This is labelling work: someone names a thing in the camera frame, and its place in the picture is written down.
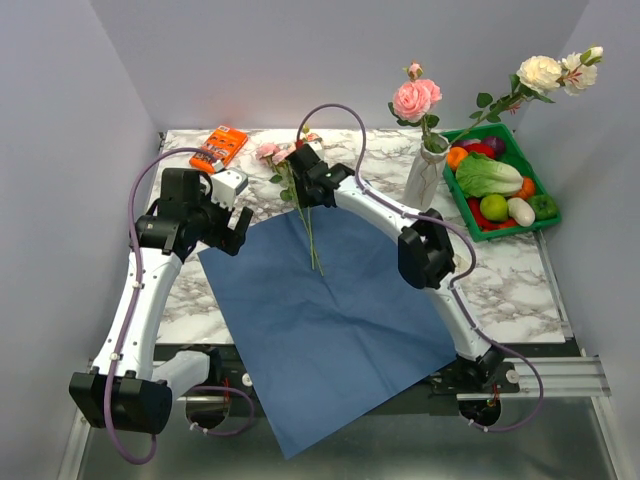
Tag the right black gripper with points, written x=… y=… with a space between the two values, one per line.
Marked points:
x=305 y=201

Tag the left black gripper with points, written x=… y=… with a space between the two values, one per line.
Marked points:
x=227 y=238

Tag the pink flower bunch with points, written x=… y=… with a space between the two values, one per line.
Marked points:
x=275 y=157

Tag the pink flower stem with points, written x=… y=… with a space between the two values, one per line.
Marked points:
x=412 y=103

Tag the blue wrapping paper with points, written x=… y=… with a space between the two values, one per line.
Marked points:
x=325 y=325

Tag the white flower stem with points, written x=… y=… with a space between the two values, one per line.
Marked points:
x=536 y=79

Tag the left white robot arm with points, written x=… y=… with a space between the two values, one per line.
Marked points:
x=123 y=388

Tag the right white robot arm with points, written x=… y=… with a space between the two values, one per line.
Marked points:
x=424 y=251

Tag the white ribbed vase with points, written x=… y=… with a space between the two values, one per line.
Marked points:
x=425 y=174

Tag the orange box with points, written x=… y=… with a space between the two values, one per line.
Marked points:
x=221 y=147

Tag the orange fruit toy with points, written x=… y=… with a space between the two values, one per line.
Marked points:
x=455 y=157

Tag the green plastic tray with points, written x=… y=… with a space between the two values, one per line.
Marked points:
x=514 y=157

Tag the green lettuce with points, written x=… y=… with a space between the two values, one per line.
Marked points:
x=478 y=176

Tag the red pepper toy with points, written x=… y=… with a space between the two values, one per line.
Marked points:
x=481 y=148

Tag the red chili toy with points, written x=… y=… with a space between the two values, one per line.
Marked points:
x=484 y=224

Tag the green lime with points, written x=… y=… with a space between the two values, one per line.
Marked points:
x=494 y=208

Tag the purple onion toy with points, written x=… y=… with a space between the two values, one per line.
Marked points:
x=496 y=143

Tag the white eggplant toy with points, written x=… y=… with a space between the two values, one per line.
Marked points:
x=521 y=211

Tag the orange carrot toy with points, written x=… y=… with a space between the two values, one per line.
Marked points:
x=527 y=190

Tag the green bell pepper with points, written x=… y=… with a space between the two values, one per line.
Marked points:
x=544 y=207

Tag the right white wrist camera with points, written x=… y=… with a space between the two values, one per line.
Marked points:
x=317 y=146

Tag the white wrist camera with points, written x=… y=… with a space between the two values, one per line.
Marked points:
x=226 y=186
x=317 y=146

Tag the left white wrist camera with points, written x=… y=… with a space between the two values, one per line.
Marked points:
x=226 y=186

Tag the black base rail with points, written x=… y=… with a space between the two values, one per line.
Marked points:
x=440 y=394

